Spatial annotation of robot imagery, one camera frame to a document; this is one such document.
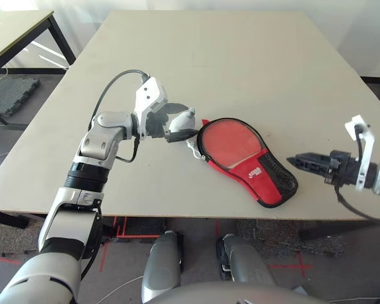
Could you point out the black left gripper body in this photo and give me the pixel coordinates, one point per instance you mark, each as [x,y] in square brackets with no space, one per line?
[156,125]

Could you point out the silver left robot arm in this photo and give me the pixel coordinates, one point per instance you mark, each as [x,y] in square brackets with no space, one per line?
[104,139]

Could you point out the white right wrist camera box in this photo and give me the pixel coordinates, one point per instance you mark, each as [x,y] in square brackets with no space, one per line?
[365,142]

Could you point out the silver left robot leg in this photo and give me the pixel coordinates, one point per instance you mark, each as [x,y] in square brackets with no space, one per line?
[161,266]

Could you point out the grey flat plastic piece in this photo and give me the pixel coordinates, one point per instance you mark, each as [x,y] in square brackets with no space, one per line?
[300,289]

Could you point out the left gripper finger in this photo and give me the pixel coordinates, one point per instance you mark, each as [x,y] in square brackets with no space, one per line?
[182,135]
[175,107]

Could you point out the dark foam floor mat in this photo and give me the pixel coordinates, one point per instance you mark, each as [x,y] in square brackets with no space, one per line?
[9,95]

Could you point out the silver right robot leg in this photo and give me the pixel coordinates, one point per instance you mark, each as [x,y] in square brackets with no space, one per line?
[247,263]

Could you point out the dark carpet piece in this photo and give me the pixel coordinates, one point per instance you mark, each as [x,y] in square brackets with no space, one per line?
[266,234]

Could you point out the red floor tape line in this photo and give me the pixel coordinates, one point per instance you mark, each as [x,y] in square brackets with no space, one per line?
[8,260]

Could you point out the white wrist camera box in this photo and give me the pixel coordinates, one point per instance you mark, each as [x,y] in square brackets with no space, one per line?
[147,95]
[365,142]

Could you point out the silver robot leg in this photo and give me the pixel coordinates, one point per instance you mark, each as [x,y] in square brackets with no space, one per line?
[247,263]
[161,266]

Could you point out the red ping-pong paddle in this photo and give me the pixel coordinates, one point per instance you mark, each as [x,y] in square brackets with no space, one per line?
[228,142]

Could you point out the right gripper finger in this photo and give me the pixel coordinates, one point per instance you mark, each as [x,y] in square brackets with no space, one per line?
[310,158]
[316,168]

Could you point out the red black paddle case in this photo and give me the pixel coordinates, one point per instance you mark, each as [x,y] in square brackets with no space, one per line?
[256,187]

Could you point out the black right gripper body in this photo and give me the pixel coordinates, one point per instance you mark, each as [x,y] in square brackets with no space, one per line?
[342,168]

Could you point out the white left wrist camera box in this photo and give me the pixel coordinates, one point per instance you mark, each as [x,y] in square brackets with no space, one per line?
[147,95]

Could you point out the grey robot torso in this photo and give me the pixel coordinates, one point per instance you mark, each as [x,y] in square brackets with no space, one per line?
[225,296]

